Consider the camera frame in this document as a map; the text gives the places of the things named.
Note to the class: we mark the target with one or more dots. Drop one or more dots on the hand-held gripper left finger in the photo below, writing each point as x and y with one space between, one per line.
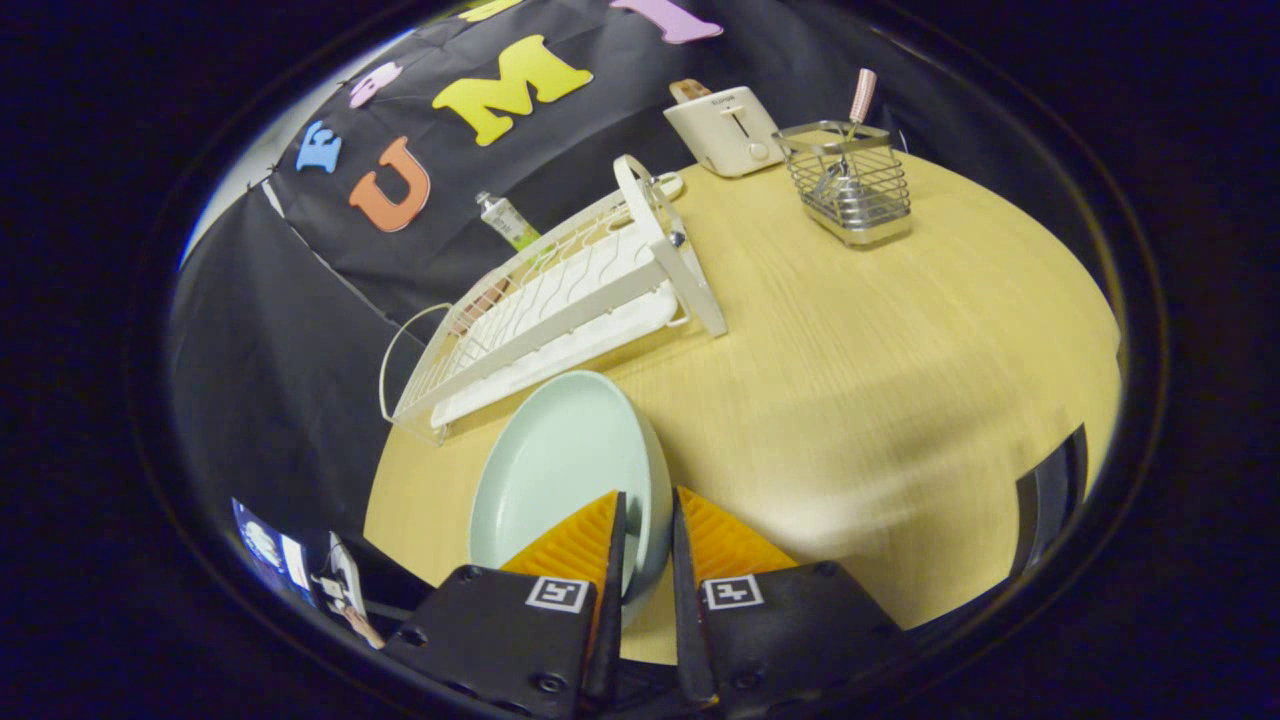
608 600

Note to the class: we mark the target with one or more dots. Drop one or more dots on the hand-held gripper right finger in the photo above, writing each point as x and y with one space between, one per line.
688 620

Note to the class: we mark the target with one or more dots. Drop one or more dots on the brown bread slice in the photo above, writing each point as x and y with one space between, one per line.
690 90

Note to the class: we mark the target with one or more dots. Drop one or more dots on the black backdrop cloth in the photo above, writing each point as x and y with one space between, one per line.
280 330

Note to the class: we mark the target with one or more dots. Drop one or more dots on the small white dish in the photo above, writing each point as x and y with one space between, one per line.
672 185

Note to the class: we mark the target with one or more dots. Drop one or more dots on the blue and white printed box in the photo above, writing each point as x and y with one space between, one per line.
270 545

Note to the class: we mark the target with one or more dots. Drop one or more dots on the pale green plate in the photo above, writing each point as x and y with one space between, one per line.
560 460

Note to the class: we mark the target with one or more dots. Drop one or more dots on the white toaster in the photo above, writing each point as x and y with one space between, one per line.
725 130

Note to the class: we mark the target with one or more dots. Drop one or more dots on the clear green liquid bottle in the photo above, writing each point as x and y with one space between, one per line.
508 222

